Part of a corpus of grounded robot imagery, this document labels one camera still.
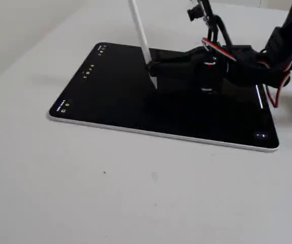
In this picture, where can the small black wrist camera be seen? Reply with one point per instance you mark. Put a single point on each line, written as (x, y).
(194, 11)

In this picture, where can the black screen silver ipad tablet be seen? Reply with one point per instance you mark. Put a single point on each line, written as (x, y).
(110, 101)

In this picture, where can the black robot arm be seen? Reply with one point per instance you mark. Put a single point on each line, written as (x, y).
(288, 38)

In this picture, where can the white apple pencil stylus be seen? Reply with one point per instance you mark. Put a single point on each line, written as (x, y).
(139, 30)

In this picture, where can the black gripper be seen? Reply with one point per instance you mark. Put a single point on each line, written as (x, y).
(186, 59)

